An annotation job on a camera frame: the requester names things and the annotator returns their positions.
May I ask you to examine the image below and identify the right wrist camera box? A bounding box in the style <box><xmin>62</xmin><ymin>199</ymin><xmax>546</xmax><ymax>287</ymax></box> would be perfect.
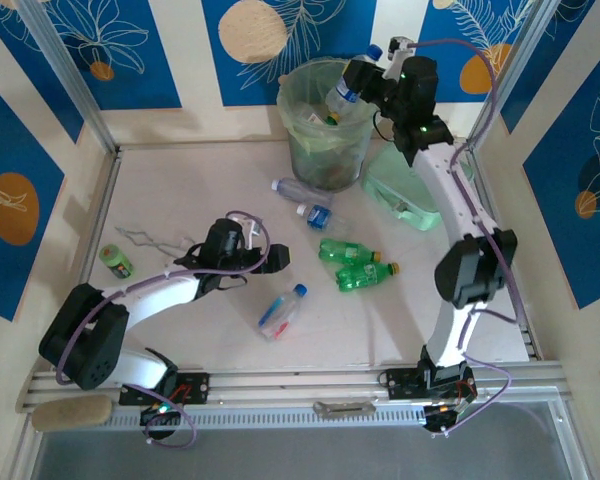
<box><xmin>382</xmin><ymin>34</ymin><xmax>414</xmax><ymax>81</ymax></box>

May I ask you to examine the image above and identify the bent metal wire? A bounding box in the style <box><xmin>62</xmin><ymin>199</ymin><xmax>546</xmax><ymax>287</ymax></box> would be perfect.
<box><xmin>113</xmin><ymin>224</ymin><xmax>194</xmax><ymax>257</ymax></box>

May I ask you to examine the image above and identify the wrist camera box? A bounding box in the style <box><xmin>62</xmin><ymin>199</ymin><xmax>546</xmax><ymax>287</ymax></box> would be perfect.
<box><xmin>382</xmin><ymin>34</ymin><xmax>414</xmax><ymax>81</ymax></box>
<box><xmin>228</xmin><ymin>211</ymin><xmax>262</xmax><ymax>251</ymax></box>

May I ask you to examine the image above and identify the beige foam pad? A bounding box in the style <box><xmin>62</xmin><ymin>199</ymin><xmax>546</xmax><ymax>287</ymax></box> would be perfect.
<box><xmin>31</xmin><ymin>393</ymin><xmax>114</xmax><ymax>433</ymax></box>

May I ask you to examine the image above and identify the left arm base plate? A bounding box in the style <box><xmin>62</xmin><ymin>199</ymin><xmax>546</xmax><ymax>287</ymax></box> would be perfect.
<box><xmin>117</xmin><ymin>370</ymin><xmax>212</xmax><ymax>407</ymax></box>

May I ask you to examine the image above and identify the crushed clear plastic bottle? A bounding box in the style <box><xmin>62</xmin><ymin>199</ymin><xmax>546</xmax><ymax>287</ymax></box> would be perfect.
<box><xmin>271</xmin><ymin>177</ymin><xmax>335</xmax><ymax>206</ymax></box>

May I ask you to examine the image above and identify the metal latch bracket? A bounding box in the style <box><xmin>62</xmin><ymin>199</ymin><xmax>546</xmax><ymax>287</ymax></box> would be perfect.
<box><xmin>312</xmin><ymin>398</ymin><xmax>379</xmax><ymax>417</ymax></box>

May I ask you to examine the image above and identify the mint green medicine bag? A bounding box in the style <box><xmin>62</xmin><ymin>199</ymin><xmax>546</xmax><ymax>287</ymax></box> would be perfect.
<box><xmin>360</xmin><ymin>144</ymin><xmax>476</xmax><ymax>232</ymax></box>

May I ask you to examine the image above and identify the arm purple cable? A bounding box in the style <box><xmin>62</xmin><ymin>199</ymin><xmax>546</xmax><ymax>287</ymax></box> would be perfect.
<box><xmin>54</xmin><ymin>209</ymin><xmax>271</xmax><ymax>449</ymax></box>
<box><xmin>409</xmin><ymin>37</ymin><xmax>526</xmax><ymax>439</ymax></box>

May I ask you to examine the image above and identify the clear bottle blue red print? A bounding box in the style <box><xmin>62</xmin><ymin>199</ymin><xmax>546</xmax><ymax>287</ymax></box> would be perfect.
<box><xmin>256</xmin><ymin>282</ymin><xmax>309</xmax><ymax>342</ymax></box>

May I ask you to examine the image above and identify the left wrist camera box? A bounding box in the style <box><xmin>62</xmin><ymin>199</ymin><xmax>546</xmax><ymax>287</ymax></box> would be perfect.
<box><xmin>228</xmin><ymin>211</ymin><xmax>262</xmax><ymax>251</ymax></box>

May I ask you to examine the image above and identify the aluminium side rail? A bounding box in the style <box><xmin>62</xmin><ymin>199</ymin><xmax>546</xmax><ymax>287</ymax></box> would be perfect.
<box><xmin>464</xmin><ymin>142</ymin><xmax>546</xmax><ymax>362</ymax></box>
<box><xmin>49</xmin><ymin>149</ymin><xmax>124</xmax><ymax>374</ymax></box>

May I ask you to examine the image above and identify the metal mesh waste bin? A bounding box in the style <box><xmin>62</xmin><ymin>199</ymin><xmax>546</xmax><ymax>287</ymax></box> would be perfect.
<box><xmin>278</xmin><ymin>57</ymin><xmax>389</xmax><ymax>191</ymax></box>

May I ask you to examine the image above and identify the blue label white cap bottle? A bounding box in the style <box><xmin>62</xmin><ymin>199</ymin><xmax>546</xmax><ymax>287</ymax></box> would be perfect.
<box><xmin>296</xmin><ymin>202</ymin><xmax>352</xmax><ymax>236</ymax></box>

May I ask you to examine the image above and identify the small green can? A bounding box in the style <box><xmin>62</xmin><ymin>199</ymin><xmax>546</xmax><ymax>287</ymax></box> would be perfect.
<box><xmin>98</xmin><ymin>243</ymin><xmax>136</xmax><ymax>281</ymax></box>

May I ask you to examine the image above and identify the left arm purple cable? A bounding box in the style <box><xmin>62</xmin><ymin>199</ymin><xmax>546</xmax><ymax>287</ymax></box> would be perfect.
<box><xmin>54</xmin><ymin>209</ymin><xmax>271</xmax><ymax>449</ymax></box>

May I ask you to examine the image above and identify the aluminium frame post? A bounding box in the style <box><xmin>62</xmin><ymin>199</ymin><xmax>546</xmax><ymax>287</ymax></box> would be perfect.
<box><xmin>467</xmin><ymin>0</ymin><xmax>561</xmax><ymax>151</ymax></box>
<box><xmin>15</xmin><ymin>0</ymin><xmax>120</xmax><ymax>154</ymax></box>

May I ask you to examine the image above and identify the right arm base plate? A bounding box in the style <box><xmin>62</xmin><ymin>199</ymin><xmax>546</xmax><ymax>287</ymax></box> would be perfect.
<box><xmin>378</xmin><ymin>367</ymin><xmax>477</xmax><ymax>402</ymax></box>

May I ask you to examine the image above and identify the aluminium frame rail wide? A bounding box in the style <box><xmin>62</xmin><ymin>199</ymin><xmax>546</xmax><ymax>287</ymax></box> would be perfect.
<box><xmin>17</xmin><ymin>363</ymin><xmax>569</xmax><ymax>412</ymax></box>

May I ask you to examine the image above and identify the green plastic bin liner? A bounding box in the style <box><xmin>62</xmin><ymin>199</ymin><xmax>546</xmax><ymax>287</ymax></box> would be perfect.
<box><xmin>277</xmin><ymin>56</ymin><xmax>390</xmax><ymax>156</ymax></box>

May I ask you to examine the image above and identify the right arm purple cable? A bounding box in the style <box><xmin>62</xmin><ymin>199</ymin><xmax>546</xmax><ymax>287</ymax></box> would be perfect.
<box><xmin>409</xmin><ymin>37</ymin><xmax>526</xmax><ymax>439</ymax></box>

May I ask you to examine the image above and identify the grey slotted cable duct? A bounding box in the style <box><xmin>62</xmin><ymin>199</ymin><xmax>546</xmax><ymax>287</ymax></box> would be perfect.
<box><xmin>99</xmin><ymin>407</ymin><xmax>431</xmax><ymax>432</ymax></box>

